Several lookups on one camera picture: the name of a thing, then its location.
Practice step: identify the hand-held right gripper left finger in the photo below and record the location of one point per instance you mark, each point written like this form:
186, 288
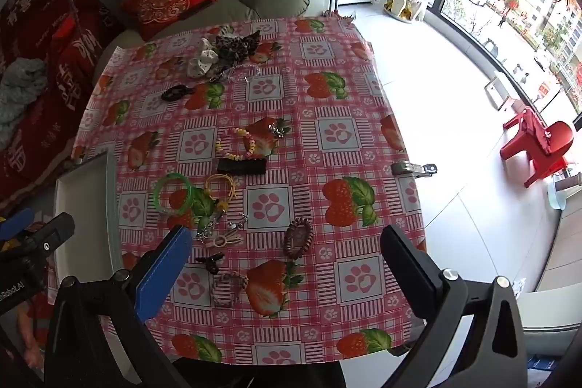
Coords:
167, 274

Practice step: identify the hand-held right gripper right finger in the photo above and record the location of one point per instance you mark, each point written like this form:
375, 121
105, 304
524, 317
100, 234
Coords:
407, 270

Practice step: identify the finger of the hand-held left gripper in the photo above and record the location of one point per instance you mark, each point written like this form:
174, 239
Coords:
50, 233
16, 223

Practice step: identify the white tray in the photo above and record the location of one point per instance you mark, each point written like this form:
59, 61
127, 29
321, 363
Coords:
82, 215

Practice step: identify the silver star hair clip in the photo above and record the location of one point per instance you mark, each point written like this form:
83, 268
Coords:
208, 229

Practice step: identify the green bangle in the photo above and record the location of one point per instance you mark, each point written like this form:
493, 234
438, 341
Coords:
175, 176

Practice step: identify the small black hair clip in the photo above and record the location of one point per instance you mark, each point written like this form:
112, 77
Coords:
210, 263

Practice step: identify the beige hair clip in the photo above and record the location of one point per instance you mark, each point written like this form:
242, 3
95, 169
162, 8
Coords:
225, 240

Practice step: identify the metal table clamp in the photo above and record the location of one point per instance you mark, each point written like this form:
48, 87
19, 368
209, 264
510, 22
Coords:
409, 168

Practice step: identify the black rectangular hair clip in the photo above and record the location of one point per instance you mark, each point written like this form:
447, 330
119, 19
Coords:
241, 166

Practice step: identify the grey knitted blanket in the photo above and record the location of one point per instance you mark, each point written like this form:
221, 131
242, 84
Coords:
18, 88

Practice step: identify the red printed blanket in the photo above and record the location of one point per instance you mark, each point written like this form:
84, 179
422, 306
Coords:
68, 51

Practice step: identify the dark star hair clip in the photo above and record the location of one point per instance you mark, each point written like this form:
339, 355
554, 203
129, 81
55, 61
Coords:
277, 128

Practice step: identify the red plastic chair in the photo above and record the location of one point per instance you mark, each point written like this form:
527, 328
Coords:
550, 142

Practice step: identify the strawberry print tablecloth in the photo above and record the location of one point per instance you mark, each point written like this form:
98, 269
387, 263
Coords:
318, 97

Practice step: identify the white scrunchie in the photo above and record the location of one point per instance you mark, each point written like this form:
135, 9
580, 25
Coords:
204, 60

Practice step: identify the leopard print scrunchie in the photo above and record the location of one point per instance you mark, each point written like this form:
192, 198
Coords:
234, 45

